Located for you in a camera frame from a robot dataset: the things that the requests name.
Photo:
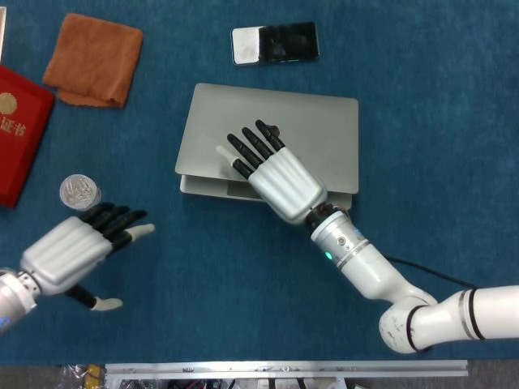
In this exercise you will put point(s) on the red certificate book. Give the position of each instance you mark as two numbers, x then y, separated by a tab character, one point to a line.
20	142

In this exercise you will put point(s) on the clear round plastic container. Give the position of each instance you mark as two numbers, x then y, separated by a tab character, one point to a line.
79	190

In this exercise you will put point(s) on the aluminium profile rail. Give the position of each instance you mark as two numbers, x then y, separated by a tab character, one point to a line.
284	368

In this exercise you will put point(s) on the teal felt table cover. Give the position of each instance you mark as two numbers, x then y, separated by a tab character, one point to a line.
202	304

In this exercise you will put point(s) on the orange folded cloth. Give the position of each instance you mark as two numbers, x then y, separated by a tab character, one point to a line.
93	56

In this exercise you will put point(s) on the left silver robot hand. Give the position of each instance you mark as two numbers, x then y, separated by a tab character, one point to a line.
69	247

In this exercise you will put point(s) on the white flat box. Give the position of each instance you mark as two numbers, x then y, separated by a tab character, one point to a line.
2	32

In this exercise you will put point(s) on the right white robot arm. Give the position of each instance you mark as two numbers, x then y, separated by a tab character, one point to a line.
385	283

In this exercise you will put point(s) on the clear plastic bag yellow parts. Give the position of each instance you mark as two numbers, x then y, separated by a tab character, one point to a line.
81	377

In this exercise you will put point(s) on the black smartphone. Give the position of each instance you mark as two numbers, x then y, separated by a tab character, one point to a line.
288	42

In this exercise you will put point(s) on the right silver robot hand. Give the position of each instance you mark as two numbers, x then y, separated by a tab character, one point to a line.
284	182

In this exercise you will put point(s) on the silver laptop with apple logo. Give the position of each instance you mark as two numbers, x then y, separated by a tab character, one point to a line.
284	121

